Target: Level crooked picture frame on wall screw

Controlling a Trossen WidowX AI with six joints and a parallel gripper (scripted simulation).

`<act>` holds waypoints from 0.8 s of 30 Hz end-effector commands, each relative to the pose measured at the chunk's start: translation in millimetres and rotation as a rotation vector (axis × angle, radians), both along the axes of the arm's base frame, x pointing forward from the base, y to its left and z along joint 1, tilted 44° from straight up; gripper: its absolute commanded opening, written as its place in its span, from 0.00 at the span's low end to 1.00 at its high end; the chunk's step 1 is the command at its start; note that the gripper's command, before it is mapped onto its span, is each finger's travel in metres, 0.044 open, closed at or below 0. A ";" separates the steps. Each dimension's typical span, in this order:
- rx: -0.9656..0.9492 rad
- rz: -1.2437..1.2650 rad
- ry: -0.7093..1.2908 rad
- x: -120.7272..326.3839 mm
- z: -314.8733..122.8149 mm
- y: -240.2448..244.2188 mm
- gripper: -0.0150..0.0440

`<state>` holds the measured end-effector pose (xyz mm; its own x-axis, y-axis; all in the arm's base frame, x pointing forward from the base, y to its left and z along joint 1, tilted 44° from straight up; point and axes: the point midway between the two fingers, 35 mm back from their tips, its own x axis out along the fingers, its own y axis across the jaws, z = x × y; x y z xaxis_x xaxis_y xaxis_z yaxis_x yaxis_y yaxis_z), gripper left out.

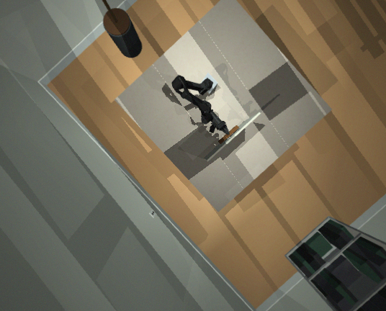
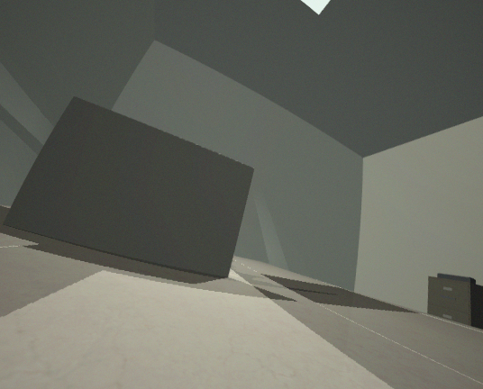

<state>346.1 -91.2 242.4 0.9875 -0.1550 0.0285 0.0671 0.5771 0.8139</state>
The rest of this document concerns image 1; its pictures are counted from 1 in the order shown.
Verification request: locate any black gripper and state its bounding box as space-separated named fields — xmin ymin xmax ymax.
xmin=211 ymin=116 xmax=230 ymax=135

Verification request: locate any brown rectangular picture frame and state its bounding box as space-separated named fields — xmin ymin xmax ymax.
xmin=218 ymin=125 xmax=239 ymax=144

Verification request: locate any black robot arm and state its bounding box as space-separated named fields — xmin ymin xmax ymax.
xmin=171 ymin=76 xmax=217 ymax=133

